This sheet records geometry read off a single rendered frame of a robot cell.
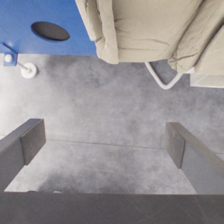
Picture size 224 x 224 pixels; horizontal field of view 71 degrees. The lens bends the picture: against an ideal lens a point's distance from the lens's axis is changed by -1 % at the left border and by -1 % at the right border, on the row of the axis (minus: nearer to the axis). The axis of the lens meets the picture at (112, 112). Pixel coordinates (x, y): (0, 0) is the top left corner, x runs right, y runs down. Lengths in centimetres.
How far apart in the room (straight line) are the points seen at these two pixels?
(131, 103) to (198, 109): 37
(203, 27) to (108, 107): 79
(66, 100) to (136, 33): 83
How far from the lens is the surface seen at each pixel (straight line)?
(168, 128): 16
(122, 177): 96
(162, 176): 98
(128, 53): 26
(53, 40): 82
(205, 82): 81
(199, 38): 21
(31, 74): 113
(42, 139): 17
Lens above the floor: 93
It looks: 82 degrees down
